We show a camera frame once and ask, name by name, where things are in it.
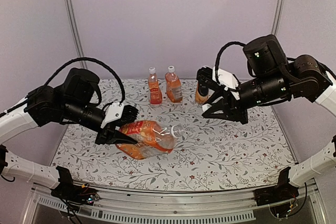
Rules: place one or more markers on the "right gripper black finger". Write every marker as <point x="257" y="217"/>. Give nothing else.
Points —
<point x="216" y="100"/>
<point x="218" y="114"/>

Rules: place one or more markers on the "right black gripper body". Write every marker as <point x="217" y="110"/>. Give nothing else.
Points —
<point x="238" y="114"/>

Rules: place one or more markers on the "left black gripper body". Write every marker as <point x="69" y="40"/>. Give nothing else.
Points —
<point x="108" y="129"/>

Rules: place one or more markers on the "black-label orange drink bottle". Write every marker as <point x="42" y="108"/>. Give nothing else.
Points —
<point x="202" y="93"/>

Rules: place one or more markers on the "wide orange tea bottle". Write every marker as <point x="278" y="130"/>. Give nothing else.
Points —
<point x="152" y="138"/>

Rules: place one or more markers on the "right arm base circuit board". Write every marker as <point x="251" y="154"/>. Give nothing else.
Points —
<point x="284" y="210"/>

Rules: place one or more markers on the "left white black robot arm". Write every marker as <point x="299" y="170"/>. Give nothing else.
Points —
<point x="68" y="103"/>

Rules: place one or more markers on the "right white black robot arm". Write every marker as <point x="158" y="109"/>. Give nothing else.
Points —
<point x="275" y="79"/>

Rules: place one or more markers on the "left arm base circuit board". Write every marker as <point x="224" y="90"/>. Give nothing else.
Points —
<point x="82" y="194"/>

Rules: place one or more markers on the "orange grey-label tea bottle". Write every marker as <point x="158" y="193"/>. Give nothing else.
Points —
<point x="173" y="86"/>

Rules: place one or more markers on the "slim red-label tea bottle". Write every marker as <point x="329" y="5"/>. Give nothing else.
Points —
<point x="155" y="94"/>

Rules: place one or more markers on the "floral patterned table mat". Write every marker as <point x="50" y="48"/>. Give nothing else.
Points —
<point x="211" y="155"/>

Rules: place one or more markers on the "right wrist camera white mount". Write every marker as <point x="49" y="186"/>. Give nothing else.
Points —
<point x="218" y="80"/>

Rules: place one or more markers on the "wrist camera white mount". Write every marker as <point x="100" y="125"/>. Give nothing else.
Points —
<point x="218" y="80"/>
<point x="119" y="114"/>

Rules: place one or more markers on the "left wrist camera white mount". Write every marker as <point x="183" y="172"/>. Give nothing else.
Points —
<point x="119" y="114"/>

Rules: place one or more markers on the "front aluminium rail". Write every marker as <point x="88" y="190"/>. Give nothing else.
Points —
<point x="125" y="205"/>

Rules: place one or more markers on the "right aluminium frame post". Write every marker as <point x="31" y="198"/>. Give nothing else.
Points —
<point x="277" y="16"/>

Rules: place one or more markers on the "aluminium frame post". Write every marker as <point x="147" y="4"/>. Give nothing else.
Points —
<point x="277" y="16"/>
<point x="74" y="28"/>

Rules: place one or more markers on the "left aluminium frame post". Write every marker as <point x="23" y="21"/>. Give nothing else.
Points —
<point x="74" y="28"/>

